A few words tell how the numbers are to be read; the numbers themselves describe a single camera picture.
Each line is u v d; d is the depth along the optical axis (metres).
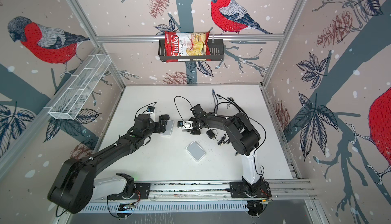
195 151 0.86
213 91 1.18
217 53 0.94
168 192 0.75
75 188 0.41
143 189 0.74
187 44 0.88
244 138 0.52
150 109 0.77
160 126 0.78
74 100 0.73
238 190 0.73
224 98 1.13
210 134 0.92
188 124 0.84
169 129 0.94
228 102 1.10
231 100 1.10
